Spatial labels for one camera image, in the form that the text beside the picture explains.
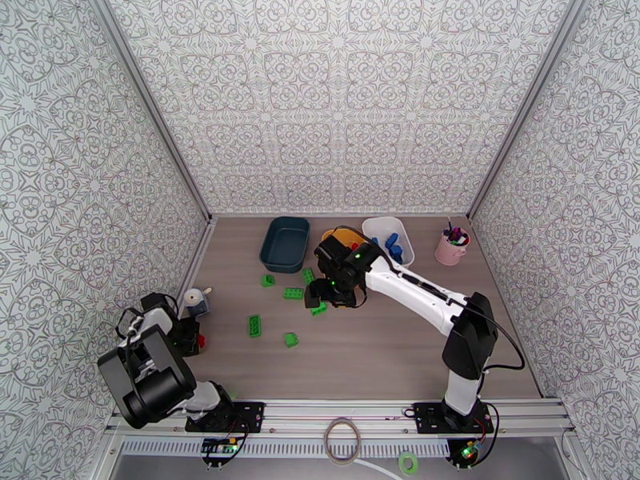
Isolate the aluminium frame post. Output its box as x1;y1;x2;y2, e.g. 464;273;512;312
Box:
86;0;217;222
467;0;597;218

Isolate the aluminium mounting rail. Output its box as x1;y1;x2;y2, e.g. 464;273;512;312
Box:
105;398;574;434

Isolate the pink cup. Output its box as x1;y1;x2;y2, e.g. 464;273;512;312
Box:
434;228;471;267

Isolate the white tube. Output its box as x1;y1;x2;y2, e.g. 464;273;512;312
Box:
350;461;406;480

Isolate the grey wire coil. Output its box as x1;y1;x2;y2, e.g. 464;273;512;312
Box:
323;417;362;466

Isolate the white plastic container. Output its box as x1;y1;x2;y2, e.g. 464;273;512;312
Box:
362;216;416;267

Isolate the slotted metal strip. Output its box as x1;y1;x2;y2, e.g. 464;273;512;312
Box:
122;439;451;457

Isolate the yellow plastic container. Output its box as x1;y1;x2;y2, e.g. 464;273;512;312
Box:
321;227;372;254

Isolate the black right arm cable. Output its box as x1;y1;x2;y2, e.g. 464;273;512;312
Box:
330;224;526;372

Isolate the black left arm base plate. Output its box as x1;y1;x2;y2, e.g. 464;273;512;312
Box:
185;401;266;434

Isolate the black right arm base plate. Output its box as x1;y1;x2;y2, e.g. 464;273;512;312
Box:
414;401;495;436

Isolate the dark teal plastic container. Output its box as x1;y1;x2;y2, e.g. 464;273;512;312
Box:
258;215;311;274

